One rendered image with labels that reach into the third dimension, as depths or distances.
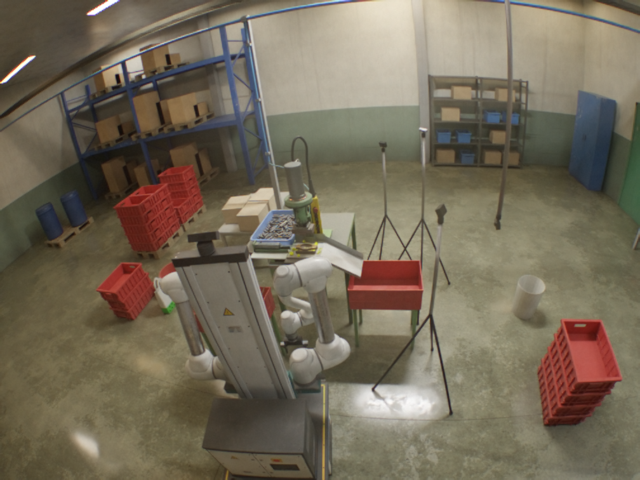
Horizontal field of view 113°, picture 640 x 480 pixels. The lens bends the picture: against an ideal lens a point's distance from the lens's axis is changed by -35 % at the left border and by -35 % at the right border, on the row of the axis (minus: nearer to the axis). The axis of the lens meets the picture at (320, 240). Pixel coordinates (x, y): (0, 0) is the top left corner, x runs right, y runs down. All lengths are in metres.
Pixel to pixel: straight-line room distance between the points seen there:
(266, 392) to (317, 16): 6.97
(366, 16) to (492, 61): 2.84
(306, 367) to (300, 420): 0.35
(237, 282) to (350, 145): 6.50
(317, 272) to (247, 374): 0.72
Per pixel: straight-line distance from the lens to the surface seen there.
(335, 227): 3.02
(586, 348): 2.89
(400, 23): 7.35
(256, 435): 1.83
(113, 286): 4.59
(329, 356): 2.01
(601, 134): 7.35
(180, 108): 7.61
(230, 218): 4.36
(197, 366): 2.18
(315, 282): 1.71
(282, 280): 1.64
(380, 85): 7.34
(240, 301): 1.47
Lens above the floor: 2.44
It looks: 31 degrees down
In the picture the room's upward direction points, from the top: 8 degrees counter-clockwise
